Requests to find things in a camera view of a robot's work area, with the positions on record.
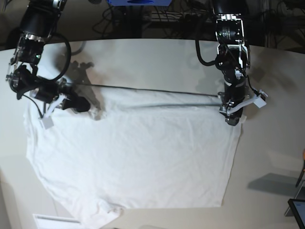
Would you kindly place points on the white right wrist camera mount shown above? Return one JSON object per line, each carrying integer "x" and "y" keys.
{"x": 46, "y": 120}

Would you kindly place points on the tablet with grey stand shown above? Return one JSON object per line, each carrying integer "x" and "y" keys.
{"x": 296, "y": 207}

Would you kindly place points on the white T-shirt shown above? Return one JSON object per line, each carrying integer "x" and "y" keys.
{"x": 147, "y": 150}

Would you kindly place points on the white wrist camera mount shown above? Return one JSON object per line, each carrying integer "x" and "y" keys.
{"x": 245, "y": 102}
{"x": 46, "y": 120}

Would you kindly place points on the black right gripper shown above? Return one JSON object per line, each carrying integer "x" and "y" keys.
{"x": 78, "y": 104}

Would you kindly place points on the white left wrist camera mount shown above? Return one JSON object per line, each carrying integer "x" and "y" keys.
{"x": 245, "y": 102}

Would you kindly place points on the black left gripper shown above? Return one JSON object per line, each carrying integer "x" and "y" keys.
{"x": 234, "y": 118}

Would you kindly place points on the white paper sheet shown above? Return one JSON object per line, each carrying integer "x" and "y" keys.
{"x": 52, "y": 222}

